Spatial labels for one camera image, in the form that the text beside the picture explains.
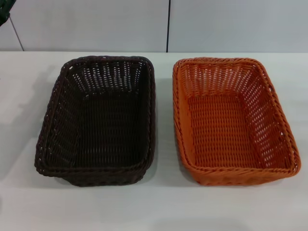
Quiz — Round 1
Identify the orange woven basket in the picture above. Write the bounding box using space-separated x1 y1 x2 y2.
172 56 302 186

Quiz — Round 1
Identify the dark brown woven basket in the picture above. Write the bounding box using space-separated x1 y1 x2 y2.
35 54 156 188

